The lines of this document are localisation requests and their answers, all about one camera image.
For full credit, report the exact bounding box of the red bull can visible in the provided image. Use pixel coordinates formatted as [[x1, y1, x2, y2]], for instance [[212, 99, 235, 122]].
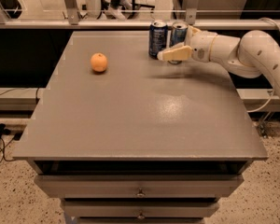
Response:
[[169, 21, 188, 64]]

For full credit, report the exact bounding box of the drawer knob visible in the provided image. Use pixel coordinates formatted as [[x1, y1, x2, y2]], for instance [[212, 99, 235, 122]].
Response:
[[136, 188, 146, 198], [137, 212, 146, 220]]

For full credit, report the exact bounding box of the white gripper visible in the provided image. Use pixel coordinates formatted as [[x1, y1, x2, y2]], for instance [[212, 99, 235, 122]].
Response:
[[157, 25, 217, 62]]

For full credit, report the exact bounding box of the upper drawer knob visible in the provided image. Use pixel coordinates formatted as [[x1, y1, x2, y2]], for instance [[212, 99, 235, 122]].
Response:
[[136, 188, 146, 198]]

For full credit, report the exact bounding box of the lower drawer knob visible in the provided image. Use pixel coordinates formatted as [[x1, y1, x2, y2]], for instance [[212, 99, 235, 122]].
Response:
[[137, 212, 146, 220]]

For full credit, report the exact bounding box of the grey drawer cabinet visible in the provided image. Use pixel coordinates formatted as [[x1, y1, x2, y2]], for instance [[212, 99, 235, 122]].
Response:
[[13, 31, 267, 224]]

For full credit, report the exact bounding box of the blue pepsi can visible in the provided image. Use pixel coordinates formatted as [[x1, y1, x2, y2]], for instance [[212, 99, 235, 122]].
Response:
[[148, 20, 168, 59]]

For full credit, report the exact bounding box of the metal railing beam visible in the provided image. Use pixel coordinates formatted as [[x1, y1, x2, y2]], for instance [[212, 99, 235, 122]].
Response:
[[0, 19, 280, 30]]

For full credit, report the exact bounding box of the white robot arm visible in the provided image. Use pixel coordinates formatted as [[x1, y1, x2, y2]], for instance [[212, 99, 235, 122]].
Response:
[[157, 26, 280, 98]]

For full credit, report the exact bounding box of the orange fruit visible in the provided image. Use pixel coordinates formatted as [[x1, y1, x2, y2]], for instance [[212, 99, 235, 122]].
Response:
[[91, 53, 108, 73]]

